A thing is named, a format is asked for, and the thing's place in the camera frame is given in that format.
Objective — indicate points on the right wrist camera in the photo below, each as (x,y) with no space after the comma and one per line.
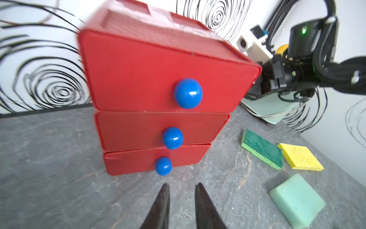
(252,42)

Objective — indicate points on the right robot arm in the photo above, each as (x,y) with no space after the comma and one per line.
(307,63)

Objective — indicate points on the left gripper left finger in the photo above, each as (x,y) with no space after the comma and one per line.
(159,214)

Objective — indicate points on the mint green foam sponge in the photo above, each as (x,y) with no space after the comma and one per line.
(298,201)

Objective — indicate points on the yellow sponge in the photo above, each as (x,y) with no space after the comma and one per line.
(300,158)

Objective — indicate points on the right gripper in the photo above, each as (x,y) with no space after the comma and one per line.
(279,75)

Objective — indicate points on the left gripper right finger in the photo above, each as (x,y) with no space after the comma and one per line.
(207,216)

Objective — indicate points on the green scouring sponge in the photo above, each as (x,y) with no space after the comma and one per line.
(263,149)

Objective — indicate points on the red drawer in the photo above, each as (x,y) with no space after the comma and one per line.
(141,160)
(129,75)
(122,131)

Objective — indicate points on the red drawer cabinet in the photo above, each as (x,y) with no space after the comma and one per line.
(138,21)

